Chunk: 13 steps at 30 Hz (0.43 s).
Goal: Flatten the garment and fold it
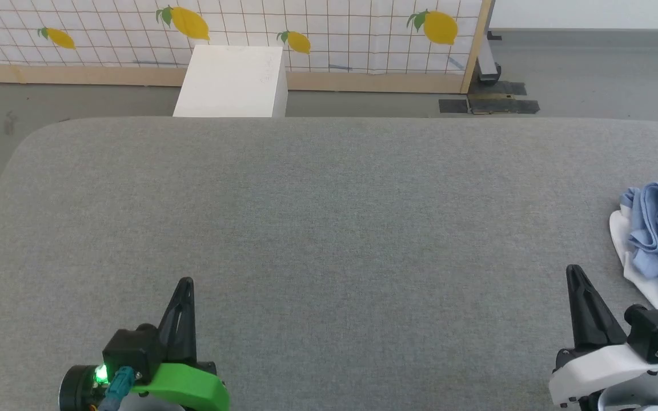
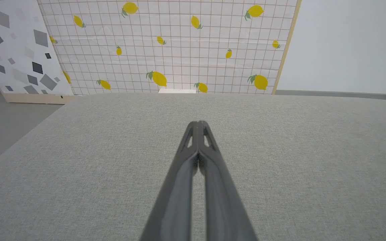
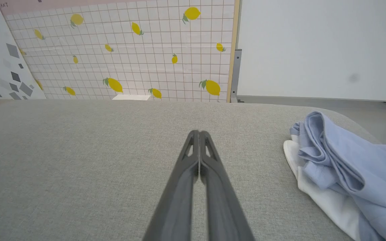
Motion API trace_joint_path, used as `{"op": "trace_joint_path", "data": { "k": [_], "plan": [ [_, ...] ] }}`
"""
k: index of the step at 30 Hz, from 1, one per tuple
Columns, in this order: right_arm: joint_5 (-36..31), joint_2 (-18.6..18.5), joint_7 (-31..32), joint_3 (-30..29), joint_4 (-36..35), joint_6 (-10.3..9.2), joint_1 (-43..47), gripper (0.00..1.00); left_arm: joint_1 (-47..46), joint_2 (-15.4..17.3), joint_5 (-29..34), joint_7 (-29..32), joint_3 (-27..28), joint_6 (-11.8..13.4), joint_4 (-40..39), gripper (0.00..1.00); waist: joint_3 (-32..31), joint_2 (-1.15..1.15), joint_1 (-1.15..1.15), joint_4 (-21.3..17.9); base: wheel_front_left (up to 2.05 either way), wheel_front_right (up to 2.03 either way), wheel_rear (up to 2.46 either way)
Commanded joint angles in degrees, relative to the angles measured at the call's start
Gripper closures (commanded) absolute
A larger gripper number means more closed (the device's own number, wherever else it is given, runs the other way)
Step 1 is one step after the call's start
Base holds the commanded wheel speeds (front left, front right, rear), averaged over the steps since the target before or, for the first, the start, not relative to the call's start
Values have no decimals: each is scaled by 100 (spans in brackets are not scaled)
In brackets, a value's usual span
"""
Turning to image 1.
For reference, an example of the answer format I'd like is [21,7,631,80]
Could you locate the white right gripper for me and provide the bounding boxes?
[549,264,658,411]

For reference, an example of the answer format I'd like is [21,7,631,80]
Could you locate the grey upholstered sofa seat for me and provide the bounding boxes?
[0,117,658,411]

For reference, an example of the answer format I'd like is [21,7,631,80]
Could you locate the white box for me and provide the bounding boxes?
[172,45,289,118]

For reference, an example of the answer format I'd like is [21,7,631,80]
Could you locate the black floor mat strips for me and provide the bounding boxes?
[438,81,540,115]

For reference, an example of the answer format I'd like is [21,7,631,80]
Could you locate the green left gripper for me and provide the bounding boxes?
[129,277,230,411]

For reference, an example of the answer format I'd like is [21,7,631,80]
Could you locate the lemon print screen, wooden frame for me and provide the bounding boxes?
[0,0,494,95]

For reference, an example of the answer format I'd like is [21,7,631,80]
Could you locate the grey metal screen foot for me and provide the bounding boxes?
[476,0,503,86]

